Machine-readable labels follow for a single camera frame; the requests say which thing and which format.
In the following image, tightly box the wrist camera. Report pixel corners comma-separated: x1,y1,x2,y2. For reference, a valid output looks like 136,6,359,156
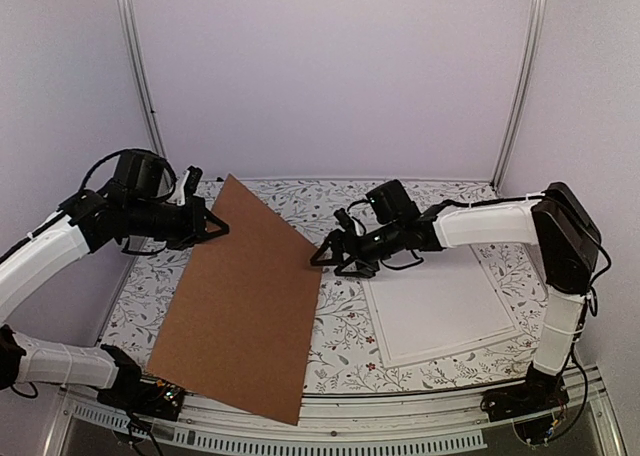
334,209,366,236
168,166,203,206

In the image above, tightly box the front aluminium rail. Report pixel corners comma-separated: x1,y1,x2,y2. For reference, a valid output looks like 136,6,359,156
46,358,625,455

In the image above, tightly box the white picture frame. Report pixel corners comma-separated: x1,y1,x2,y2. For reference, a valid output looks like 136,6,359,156
364,248,522,370

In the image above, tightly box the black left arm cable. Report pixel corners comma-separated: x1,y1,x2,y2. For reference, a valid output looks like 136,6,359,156
79,148,151,192

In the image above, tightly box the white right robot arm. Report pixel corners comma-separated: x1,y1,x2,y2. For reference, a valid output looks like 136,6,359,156
310,180,612,412

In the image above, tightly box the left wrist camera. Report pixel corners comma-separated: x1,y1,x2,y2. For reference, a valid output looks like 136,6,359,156
168,166,203,206

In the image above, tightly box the right aluminium corner post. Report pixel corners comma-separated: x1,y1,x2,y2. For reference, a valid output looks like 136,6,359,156
491,0,547,192

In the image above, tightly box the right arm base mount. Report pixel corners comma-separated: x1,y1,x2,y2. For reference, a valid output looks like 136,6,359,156
480,367,569,446

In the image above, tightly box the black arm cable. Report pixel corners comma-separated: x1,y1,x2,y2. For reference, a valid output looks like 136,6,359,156
79,148,151,192
574,245,614,317

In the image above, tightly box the brown cardboard backing board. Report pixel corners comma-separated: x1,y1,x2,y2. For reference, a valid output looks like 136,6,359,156
146,176,321,425

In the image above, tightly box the left aluminium corner post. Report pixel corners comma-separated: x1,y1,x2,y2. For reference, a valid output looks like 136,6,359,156
116,0,166,156

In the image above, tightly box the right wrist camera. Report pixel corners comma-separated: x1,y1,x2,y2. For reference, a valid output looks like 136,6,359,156
334,209,366,236

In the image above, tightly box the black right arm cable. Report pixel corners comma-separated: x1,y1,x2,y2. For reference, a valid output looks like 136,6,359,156
574,245,614,317

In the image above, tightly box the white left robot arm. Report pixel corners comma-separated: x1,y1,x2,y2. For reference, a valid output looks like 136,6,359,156
1,148,230,410

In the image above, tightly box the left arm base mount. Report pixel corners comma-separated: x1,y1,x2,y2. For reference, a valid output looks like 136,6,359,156
97,344,185,422

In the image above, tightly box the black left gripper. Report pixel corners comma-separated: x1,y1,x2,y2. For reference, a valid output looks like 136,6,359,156
127,194,229,250

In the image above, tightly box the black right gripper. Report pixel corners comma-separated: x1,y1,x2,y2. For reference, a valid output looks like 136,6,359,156
311,221,404,279

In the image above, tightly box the aluminium corner post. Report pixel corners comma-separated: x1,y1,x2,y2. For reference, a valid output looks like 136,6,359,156
491,0,547,192
116,0,166,156

